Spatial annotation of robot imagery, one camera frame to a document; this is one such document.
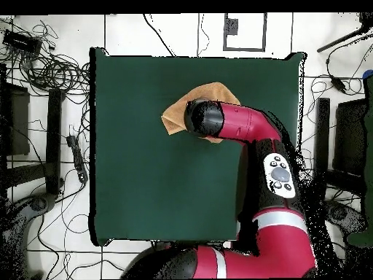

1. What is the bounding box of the black box device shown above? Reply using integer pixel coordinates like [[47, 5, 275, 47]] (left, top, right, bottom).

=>
[[2, 29, 43, 56]]

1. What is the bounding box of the dark grey square plate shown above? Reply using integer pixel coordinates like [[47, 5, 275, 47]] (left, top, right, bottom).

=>
[[225, 17, 239, 36]]

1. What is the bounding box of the black power adapter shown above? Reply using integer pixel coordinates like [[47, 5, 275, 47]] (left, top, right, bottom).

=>
[[329, 74, 348, 93]]

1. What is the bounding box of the black flat panel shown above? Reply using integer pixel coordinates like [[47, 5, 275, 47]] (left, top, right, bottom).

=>
[[0, 82, 31, 157], [333, 98, 369, 177]]

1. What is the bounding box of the tan terry cloth towel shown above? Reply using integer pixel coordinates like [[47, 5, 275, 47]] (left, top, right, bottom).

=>
[[160, 82, 241, 144]]

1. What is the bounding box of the black power strip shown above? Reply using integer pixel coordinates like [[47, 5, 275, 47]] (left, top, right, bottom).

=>
[[66, 134, 89, 184]]

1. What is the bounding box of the grey square floor frame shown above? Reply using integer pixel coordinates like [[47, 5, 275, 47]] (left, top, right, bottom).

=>
[[223, 12, 267, 53]]

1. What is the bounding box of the dark green table cloth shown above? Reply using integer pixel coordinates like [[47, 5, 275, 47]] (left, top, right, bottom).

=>
[[88, 46, 305, 247]]

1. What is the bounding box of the black cable tangle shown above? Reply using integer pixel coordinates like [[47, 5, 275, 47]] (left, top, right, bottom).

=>
[[17, 20, 91, 97]]

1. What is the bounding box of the black tripod leg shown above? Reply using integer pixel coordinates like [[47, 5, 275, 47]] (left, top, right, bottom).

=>
[[316, 12, 373, 54]]

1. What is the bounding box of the grey swivel chair base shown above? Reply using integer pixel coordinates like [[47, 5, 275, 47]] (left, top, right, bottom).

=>
[[323, 199, 369, 237], [0, 192, 59, 279]]

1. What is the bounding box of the black stand bar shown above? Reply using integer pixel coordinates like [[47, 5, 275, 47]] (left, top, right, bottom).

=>
[[314, 97, 331, 187], [45, 87, 63, 195]]

